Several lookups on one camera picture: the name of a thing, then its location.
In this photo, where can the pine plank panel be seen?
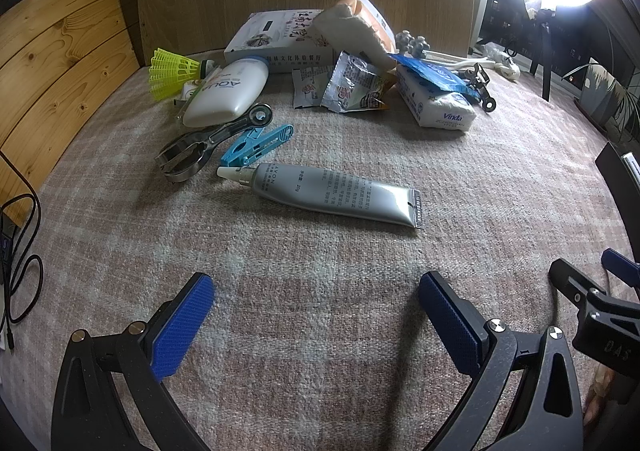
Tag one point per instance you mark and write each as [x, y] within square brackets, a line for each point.
[50, 56]

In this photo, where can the illustrated picture board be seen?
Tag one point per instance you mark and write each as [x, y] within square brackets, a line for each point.
[610, 101]

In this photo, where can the person's right hand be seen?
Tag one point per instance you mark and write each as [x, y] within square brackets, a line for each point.
[602, 396]

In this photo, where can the white lotion bottle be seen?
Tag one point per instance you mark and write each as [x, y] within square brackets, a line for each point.
[225, 91]

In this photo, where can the white printed box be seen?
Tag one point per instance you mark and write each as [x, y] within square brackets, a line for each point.
[270, 38]

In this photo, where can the crumpled silver snack packet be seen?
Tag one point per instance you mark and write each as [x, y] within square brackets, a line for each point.
[350, 86]

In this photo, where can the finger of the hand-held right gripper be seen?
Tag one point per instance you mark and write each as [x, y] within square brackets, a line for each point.
[575, 283]
[622, 267]

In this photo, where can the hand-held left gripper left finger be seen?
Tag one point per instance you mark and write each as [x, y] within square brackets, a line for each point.
[182, 326]

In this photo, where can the black lamp tripod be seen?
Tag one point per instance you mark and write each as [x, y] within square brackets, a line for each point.
[544, 51]

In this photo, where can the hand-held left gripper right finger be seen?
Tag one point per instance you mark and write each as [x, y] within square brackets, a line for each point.
[450, 326]

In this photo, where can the silver metal clamp tool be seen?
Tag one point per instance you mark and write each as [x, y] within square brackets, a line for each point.
[190, 153]

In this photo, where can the yellow shuttlecock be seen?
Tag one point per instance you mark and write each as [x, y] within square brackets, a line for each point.
[170, 73]

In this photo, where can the silver cream tube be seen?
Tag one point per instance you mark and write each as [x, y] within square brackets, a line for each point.
[325, 188]

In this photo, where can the blue clothespin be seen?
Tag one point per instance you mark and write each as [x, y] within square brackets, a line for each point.
[250, 146]

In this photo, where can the white tissue pack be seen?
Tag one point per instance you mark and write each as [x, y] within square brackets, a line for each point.
[440, 111]

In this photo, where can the orange tissue pack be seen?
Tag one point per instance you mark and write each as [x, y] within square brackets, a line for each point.
[360, 31]

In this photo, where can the small silver snack packet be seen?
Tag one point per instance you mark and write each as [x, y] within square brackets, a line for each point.
[307, 91]

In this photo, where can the plaid desktop cloth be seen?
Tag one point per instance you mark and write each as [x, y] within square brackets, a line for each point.
[300, 281]

